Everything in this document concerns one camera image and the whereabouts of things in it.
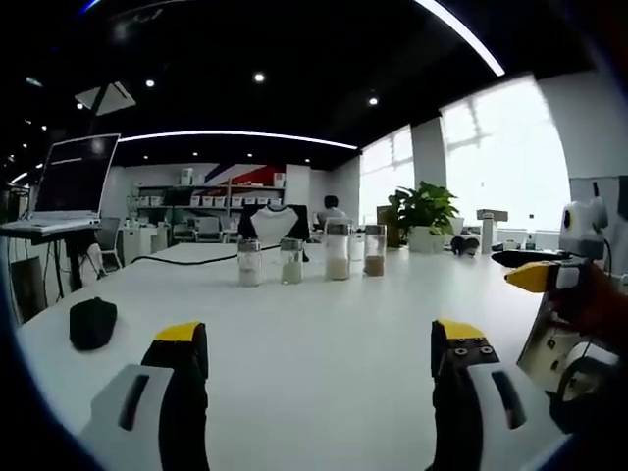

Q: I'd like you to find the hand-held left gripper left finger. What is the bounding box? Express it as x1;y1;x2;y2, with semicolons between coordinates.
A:
78;321;210;471

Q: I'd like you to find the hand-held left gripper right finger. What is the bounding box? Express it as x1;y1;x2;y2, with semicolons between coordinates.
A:
424;317;570;471

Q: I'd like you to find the tall seasoning bottle brown powder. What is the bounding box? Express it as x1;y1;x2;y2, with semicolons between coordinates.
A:
363;224;388;278

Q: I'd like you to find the short seasoning bottle white powder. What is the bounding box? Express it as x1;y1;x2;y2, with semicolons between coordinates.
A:
236;237;264;288

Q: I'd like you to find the tall seasoning bottle white powder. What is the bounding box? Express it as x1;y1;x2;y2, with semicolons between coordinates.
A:
324;219;354;282

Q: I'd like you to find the short glass jar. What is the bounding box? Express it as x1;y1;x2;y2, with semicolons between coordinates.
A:
280;237;306;286

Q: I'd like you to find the person's right hand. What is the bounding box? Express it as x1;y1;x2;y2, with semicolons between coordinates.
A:
551;262;628;354

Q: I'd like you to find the small black object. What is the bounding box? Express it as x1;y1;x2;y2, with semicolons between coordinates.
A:
449;234;483;258

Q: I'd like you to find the black pouch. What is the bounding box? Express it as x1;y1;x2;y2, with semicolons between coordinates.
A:
68;296;120;352

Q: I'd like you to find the green potted plant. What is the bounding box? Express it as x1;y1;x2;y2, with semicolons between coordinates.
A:
388;180;461;255

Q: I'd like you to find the grey office chair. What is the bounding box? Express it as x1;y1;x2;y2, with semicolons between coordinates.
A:
93;217;123;272
197;217;223;244

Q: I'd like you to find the storage shelf with white bins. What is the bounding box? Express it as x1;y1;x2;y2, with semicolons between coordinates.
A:
135;183;287;223

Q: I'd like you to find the open laptop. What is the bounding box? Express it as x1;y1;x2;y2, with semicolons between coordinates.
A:
0;132;122;235

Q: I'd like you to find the black cable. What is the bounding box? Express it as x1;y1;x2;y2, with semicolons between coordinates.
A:
128;243;242;270

